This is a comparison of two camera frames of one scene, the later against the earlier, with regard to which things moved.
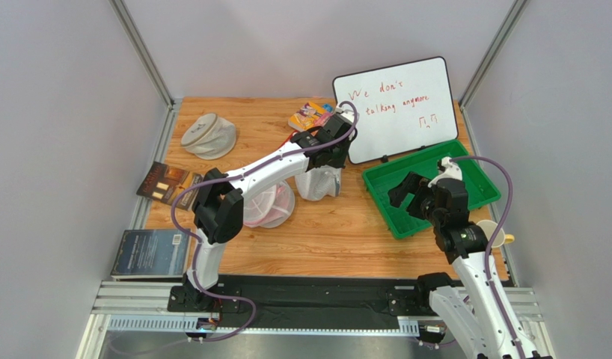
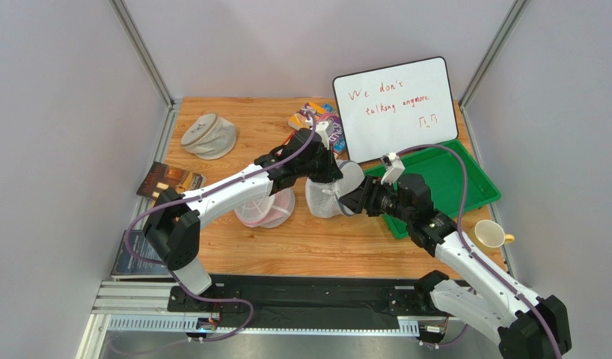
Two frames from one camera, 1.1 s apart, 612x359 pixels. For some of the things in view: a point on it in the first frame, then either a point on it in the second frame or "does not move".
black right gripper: [416, 197] to [364, 197]
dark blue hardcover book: [152, 254] does not move
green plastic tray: [403, 221] does not move
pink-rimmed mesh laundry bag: [270, 209] does not move
